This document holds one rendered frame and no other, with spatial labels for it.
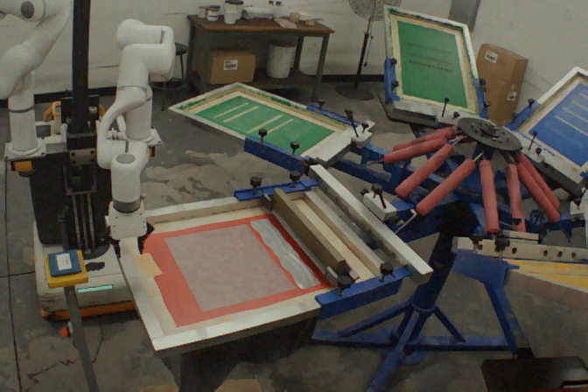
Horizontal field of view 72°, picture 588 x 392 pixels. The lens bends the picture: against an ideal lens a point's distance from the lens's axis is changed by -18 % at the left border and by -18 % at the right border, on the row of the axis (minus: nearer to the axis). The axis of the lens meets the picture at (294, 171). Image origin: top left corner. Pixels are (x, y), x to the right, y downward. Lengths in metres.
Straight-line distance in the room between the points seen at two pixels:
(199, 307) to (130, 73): 0.66
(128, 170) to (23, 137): 0.64
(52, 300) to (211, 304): 1.25
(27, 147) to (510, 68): 4.72
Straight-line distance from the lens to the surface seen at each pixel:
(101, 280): 2.42
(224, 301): 1.37
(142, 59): 1.26
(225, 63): 4.91
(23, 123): 1.67
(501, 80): 5.42
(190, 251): 1.52
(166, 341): 1.21
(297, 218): 1.57
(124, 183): 1.17
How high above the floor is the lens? 1.93
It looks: 29 degrees down
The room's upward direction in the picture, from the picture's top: 11 degrees clockwise
